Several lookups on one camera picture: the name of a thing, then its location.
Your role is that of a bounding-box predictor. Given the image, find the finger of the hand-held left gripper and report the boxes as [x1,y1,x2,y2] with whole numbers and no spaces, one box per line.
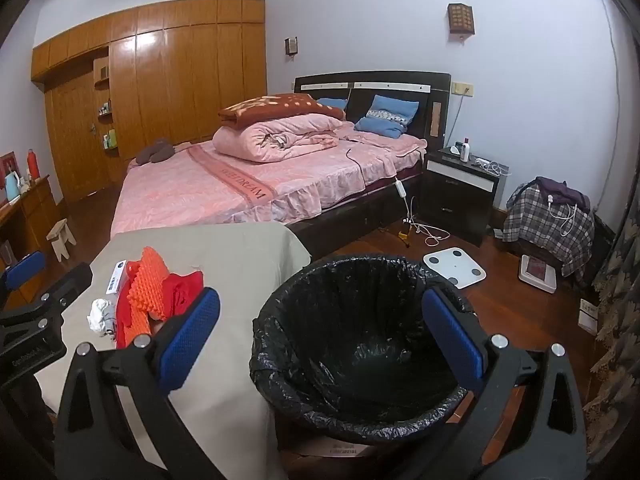
[34,263,94,318]
[0,251,47,294]

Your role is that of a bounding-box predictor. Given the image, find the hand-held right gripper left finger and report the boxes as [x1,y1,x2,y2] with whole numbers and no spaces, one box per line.
[54,286,223,480]

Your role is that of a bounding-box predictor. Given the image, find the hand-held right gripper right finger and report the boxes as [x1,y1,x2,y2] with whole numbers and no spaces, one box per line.
[421,286,587,480]

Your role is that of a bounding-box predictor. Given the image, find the white tissue wad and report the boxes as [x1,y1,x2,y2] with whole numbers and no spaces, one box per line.
[86,298,118,337]

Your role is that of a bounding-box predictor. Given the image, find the small white box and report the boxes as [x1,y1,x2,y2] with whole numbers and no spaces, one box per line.
[105,260,132,297]

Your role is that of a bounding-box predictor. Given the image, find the red cloth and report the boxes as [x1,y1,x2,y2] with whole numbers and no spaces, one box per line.
[170,271,206,320]

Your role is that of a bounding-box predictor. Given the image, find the black-lined trash bin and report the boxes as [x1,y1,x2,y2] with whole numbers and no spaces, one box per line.
[250,255,481,446]

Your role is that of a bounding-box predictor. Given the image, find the small wooden stool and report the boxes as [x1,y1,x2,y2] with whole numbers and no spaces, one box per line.
[46,219,77,262]

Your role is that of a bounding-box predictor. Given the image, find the wooden dresser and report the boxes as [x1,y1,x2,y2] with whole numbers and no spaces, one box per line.
[0,175,66,281]

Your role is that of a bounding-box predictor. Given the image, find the white bathroom scale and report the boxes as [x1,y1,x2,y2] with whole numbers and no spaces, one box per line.
[423,246,487,290]

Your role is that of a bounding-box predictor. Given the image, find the beige tablecloth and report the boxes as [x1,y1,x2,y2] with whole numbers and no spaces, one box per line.
[37,222,313,480]

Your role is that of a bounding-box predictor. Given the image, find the white scale red top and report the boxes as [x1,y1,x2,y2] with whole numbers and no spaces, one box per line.
[518,255,558,294]

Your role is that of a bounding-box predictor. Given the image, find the dark nightstand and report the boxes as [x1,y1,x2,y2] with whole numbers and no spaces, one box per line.
[419,147,502,246]

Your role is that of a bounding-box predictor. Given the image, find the plaid cloth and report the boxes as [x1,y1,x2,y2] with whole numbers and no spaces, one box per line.
[502,182,596,278]

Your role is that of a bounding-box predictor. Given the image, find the white cardboard box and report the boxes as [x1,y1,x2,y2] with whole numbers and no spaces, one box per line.
[579,298,599,336]

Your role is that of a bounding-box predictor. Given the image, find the pink bedspread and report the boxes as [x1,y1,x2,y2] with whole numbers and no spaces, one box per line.
[110,127,428,236]

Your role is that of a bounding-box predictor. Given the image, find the patterned curtain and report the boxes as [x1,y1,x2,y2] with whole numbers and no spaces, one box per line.
[580,170,640,471]

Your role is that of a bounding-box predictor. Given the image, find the white power strip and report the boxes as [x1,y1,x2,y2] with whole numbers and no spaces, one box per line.
[472,157,513,177]

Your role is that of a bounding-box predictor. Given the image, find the purple cloth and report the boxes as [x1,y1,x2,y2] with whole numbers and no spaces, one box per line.
[535,176,591,213]

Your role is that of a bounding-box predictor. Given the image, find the patterned blue pillow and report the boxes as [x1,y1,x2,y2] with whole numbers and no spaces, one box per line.
[354,95,420,139]

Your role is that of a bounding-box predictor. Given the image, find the folded pink quilt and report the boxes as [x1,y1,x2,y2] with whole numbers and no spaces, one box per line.
[212,112,346,163]

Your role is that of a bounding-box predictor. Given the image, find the wooden wardrobe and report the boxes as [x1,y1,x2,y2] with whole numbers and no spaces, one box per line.
[31,0,266,203]

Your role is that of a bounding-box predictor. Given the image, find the dark wooden bed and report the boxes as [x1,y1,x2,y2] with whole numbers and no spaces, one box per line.
[110,71,453,261]

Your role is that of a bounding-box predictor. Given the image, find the white floor cables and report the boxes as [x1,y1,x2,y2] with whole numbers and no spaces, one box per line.
[410,195,451,247]

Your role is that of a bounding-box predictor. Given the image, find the bed cable with controller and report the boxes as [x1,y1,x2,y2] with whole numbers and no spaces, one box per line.
[345,147,416,221]

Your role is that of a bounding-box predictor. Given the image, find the white charger cable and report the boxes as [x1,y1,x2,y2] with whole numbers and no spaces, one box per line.
[546,195,578,236]

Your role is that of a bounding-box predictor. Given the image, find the wooden lattice wall lamp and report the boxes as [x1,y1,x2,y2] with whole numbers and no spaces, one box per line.
[447,2,474,36]

